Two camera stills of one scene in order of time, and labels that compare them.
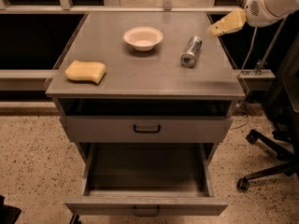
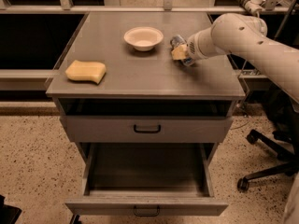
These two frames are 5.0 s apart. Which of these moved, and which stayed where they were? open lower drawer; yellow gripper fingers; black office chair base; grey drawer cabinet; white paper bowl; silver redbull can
Moved: yellow gripper fingers; silver redbull can
Stayed: grey drawer cabinet; white paper bowl; black office chair base; open lower drawer
